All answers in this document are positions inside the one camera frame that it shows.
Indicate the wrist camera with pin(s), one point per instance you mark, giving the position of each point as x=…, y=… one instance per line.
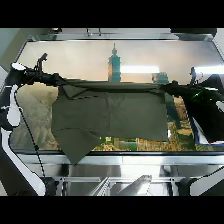
x=193, y=72
x=41, y=60

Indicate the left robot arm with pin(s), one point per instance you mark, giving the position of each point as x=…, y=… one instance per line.
x=13, y=116

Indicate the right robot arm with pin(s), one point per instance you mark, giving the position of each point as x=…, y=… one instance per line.
x=186, y=90

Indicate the blue garment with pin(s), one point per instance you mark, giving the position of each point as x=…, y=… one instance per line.
x=200, y=138

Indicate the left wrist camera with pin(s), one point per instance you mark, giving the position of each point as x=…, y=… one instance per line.
x=41, y=60

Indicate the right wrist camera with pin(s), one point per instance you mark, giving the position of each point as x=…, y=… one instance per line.
x=193, y=72

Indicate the dark green T-shirt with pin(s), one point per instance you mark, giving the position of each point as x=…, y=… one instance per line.
x=113, y=116

